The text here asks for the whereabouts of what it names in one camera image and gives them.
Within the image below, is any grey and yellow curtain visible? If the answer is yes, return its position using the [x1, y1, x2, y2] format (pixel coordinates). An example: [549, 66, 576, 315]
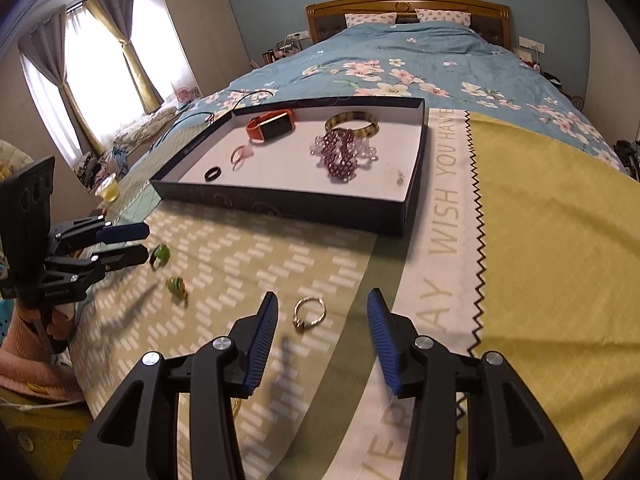
[17, 6, 100, 162]
[81, 0, 167, 115]

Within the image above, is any wooden bed headboard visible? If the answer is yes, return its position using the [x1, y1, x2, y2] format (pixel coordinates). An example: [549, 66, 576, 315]
[305, 0, 512, 55]

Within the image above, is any pile of dark clothes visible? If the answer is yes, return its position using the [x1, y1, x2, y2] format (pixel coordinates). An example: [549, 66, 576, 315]
[614, 139, 640, 182]

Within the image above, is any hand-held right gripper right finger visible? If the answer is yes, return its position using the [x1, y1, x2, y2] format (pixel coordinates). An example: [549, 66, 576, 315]
[366, 287, 583, 480]

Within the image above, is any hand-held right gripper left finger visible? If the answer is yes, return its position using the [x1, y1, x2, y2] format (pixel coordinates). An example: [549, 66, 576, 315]
[62, 291, 281, 480]

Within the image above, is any clear crystal bracelet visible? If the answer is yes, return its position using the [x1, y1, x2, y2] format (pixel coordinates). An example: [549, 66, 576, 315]
[309, 136, 379, 162]

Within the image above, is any yellow patterned bangle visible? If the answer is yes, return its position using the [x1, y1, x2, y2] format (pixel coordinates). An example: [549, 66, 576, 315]
[324, 111, 379, 139]

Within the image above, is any black cable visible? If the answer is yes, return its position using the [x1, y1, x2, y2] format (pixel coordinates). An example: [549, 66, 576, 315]
[149, 88, 277, 157]

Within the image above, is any person's green clothing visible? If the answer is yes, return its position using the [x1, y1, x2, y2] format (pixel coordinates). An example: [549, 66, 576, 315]
[0, 390, 97, 480]

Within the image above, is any dotted white pillow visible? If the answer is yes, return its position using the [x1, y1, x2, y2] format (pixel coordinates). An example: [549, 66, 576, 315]
[415, 8, 473, 27]
[344, 12, 399, 29]

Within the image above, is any purple beaded bracelet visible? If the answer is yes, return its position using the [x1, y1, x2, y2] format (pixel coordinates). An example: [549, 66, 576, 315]
[316, 130, 360, 183]

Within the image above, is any plastic cup of yellow liquid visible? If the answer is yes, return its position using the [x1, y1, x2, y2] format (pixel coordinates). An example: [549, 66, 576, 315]
[96, 172, 122, 204]

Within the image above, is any dark blue cardboard box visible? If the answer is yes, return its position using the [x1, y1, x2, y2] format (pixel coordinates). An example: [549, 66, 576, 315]
[150, 96, 432, 237]

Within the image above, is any person's left hand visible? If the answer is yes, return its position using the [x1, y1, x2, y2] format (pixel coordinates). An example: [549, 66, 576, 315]
[19, 304, 82, 356]

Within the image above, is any pink ring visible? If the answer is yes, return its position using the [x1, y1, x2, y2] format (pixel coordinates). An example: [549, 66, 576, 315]
[230, 144, 256, 171]

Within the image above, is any bedside cosmetics clutter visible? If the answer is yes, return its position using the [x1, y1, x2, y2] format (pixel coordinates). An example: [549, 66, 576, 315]
[261, 31, 312, 67]

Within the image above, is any orange smart watch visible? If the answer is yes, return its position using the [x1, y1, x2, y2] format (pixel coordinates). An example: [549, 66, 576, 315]
[246, 108, 297, 144]

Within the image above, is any beige wardrobe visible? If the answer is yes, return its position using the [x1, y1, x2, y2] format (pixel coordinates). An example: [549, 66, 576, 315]
[150, 0, 251, 101]

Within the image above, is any green stone gold ring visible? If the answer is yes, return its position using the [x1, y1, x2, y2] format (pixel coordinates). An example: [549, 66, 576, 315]
[166, 276, 190, 307]

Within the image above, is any green stone black ring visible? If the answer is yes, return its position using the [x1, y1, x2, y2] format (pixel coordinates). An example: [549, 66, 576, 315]
[149, 243, 172, 271]

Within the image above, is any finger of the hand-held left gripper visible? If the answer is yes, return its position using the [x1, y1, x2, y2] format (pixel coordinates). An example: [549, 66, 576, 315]
[49, 215, 151, 253]
[44, 244, 151, 282]

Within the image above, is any blue floral duvet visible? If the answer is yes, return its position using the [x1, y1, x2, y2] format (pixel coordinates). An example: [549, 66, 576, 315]
[122, 22, 632, 177]

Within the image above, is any silver ring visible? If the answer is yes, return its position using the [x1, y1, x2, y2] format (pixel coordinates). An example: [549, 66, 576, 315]
[293, 296, 328, 332]

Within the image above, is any patchwork tablecloth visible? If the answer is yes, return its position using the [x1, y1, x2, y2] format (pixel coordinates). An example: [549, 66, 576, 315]
[70, 107, 640, 480]

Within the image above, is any pile of light clothes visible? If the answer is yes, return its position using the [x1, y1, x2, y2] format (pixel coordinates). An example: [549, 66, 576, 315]
[112, 106, 178, 147]

